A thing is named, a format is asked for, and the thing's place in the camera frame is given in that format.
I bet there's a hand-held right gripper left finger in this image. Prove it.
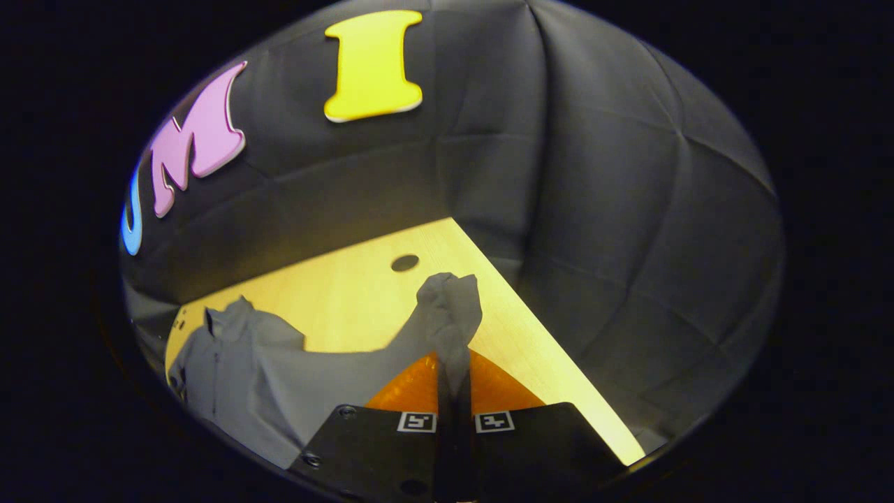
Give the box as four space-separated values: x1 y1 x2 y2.
290 351 442 503

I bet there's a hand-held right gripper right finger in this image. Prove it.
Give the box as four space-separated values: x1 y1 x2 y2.
468 349 627 503

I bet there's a grey long-sleeved shirt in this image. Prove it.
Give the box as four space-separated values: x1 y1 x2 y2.
168 272 484 470

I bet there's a black backdrop cloth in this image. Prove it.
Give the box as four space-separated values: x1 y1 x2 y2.
120 0 786 455

